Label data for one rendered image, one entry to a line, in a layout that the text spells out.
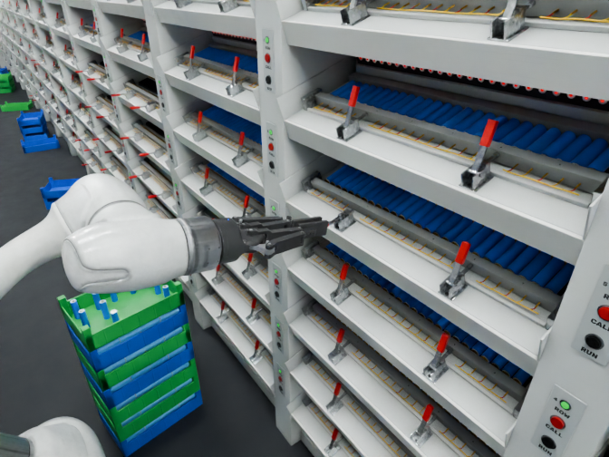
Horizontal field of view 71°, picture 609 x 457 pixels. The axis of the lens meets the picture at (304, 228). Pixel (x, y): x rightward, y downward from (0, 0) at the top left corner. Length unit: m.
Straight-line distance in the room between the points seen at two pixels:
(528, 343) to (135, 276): 0.55
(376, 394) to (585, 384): 0.51
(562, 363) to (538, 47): 0.38
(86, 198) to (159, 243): 0.17
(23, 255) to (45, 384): 1.32
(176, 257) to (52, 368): 1.51
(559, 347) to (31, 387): 1.85
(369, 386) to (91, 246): 0.70
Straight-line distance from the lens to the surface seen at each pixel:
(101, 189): 0.76
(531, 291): 0.71
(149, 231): 0.64
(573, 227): 0.59
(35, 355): 2.20
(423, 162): 0.70
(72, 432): 1.20
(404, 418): 1.02
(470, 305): 0.72
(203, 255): 0.66
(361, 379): 1.08
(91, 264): 0.62
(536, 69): 0.57
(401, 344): 0.90
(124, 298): 1.51
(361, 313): 0.95
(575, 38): 0.58
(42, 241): 0.77
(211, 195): 1.48
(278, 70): 0.92
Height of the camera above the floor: 1.36
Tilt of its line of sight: 30 degrees down
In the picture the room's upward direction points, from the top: straight up
